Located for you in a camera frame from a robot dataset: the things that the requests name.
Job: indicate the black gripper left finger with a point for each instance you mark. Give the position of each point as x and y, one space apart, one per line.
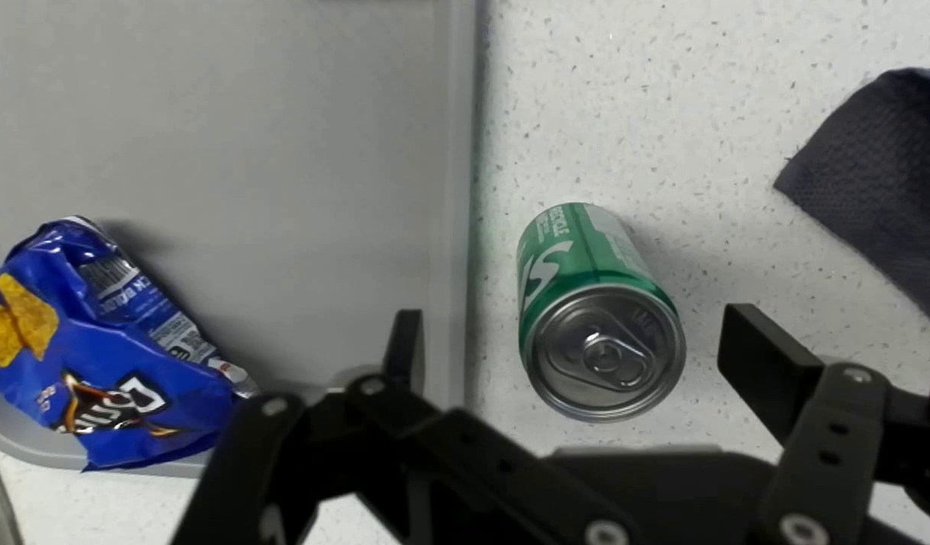
284 458

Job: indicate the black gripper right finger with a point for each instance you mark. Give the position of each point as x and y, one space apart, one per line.
776 378

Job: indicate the green soda can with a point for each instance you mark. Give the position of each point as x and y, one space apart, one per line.
599 335

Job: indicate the grey plastic tray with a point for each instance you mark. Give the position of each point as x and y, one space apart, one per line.
291 172

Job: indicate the blue chips bag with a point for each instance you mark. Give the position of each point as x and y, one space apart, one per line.
94 350

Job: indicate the dark grey cloth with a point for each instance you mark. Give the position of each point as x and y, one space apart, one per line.
863 178

